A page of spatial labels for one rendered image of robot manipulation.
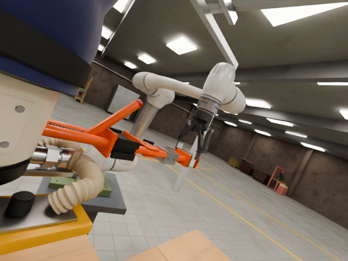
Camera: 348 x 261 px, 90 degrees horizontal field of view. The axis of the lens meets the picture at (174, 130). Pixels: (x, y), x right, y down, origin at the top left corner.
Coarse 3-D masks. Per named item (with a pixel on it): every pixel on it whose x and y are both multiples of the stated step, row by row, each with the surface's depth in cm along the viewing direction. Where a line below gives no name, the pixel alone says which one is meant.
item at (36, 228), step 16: (0, 208) 24; (16, 208) 24; (32, 208) 27; (48, 208) 28; (80, 208) 32; (0, 224) 22; (16, 224) 23; (32, 224) 24; (48, 224) 26; (64, 224) 27; (80, 224) 29; (0, 240) 21; (16, 240) 22; (32, 240) 23; (48, 240) 25
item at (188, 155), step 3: (177, 150) 71; (180, 150) 70; (183, 150) 73; (180, 153) 70; (183, 153) 69; (186, 153) 68; (189, 153) 71; (186, 156) 68; (189, 156) 67; (186, 159) 67; (189, 159) 67; (198, 159) 73; (180, 162) 69; (183, 162) 68; (186, 162) 67; (189, 162) 70; (195, 162) 73; (183, 165) 67; (186, 165) 67; (195, 165) 73
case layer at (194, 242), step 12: (180, 240) 140; (192, 240) 147; (204, 240) 155; (144, 252) 112; (156, 252) 116; (168, 252) 121; (180, 252) 126; (192, 252) 132; (204, 252) 138; (216, 252) 146
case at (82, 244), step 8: (64, 240) 49; (72, 240) 50; (80, 240) 51; (88, 240) 52; (32, 248) 43; (40, 248) 44; (48, 248) 45; (56, 248) 46; (64, 248) 47; (72, 248) 48; (80, 248) 49; (88, 248) 50; (0, 256) 38; (8, 256) 39; (16, 256) 40; (24, 256) 41; (32, 256) 41; (40, 256) 42; (48, 256) 43; (56, 256) 44; (64, 256) 45; (72, 256) 46; (80, 256) 47; (88, 256) 48; (96, 256) 49
